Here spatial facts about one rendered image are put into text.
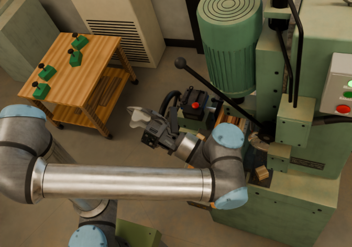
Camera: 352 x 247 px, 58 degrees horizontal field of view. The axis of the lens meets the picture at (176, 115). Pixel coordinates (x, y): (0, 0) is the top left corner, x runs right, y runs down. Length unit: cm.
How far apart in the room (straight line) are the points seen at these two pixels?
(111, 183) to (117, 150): 173
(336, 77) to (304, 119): 17
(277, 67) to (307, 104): 13
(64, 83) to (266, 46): 174
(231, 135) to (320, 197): 55
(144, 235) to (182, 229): 66
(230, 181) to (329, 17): 46
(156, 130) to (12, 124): 41
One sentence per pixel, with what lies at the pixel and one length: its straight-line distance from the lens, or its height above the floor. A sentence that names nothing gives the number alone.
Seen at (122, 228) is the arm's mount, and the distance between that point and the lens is 157.
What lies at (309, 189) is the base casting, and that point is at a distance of 135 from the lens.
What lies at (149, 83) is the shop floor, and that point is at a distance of 281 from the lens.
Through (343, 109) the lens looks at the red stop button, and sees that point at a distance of 85.
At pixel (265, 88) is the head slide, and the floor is 125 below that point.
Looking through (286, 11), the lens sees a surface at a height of 152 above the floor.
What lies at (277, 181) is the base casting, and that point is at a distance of 135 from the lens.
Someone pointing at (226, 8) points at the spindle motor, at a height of 150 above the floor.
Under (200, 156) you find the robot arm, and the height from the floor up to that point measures 117.
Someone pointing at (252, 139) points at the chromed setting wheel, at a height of 104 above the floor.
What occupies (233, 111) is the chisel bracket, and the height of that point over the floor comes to 104.
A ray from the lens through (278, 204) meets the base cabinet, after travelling 146.
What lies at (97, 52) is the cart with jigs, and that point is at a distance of 247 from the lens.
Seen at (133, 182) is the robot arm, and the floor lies 135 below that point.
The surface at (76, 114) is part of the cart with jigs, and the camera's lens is 265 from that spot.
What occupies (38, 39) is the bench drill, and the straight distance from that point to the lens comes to 318.
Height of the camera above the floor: 205
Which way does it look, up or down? 54 degrees down
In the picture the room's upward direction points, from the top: 22 degrees counter-clockwise
